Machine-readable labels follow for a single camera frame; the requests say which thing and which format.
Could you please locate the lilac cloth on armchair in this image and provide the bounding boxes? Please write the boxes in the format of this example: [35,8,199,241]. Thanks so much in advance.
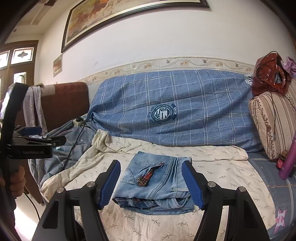
[23,86,48,136]

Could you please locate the small framed wall picture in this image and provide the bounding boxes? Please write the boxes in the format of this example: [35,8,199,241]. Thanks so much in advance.
[53,54,63,77]

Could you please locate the black cable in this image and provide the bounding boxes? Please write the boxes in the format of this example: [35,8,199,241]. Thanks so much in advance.
[62,116,90,171]

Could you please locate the striped beige pillow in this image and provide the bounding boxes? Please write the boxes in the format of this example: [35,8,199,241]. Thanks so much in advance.
[249,78,295,160]

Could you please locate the blue plaid cushion cover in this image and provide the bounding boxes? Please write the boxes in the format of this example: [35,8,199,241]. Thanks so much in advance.
[87,69,262,152]

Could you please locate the brown armchair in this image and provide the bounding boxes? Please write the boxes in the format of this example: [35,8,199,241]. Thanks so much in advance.
[16,82,89,204]

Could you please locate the wooden door with glass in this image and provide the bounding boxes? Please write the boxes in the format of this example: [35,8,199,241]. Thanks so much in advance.
[1,40,38,100]

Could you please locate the purple bottle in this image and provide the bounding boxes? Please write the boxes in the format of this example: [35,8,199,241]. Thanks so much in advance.
[279,134,296,180]

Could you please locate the grey-blue patterned blanket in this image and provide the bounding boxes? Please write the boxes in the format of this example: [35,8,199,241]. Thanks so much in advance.
[28,114,97,188]

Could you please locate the light blue denim jeans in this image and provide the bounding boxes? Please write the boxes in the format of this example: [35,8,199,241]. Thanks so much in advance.
[112,152,194,215]

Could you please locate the person's left hand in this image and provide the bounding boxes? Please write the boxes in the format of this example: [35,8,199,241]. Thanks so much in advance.
[9,166,26,197]

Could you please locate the small brown bottle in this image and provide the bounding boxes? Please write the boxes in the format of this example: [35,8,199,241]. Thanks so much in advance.
[276,150,287,170]

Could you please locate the framed wall painting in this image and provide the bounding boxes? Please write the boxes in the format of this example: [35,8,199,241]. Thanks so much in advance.
[61,1,209,53]

